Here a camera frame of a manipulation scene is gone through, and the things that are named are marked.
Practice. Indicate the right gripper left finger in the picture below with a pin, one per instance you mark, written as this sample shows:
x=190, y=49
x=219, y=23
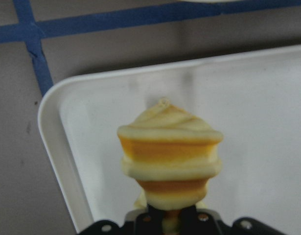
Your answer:
x=108, y=227

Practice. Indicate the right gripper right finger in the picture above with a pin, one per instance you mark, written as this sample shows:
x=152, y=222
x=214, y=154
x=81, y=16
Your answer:
x=208, y=222

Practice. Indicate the striped yellow bread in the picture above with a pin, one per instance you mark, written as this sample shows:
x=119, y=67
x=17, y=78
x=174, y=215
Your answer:
x=172, y=154

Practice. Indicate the white rectangular tray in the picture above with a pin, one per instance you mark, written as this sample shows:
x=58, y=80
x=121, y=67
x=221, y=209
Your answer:
x=253, y=98

